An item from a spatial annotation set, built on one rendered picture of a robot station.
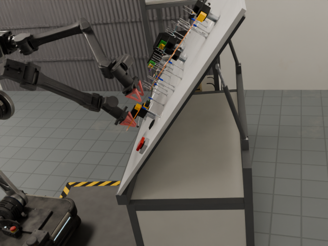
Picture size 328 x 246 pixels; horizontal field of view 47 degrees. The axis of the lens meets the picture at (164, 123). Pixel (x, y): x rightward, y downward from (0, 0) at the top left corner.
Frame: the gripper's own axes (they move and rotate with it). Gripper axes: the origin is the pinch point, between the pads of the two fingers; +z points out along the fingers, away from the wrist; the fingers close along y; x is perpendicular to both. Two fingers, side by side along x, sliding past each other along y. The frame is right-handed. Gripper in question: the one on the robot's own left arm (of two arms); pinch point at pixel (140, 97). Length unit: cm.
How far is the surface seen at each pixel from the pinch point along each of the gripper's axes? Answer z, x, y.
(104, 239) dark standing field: 83, 105, 0
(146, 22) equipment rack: -8, 15, 91
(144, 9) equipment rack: -16, 11, 92
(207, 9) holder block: -17, -50, 7
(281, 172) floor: 152, -3, 79
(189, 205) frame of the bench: 45, -3, -35
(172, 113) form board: 0.6, -25.0, -29.0
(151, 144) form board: 8.1, -8.7, -31.5
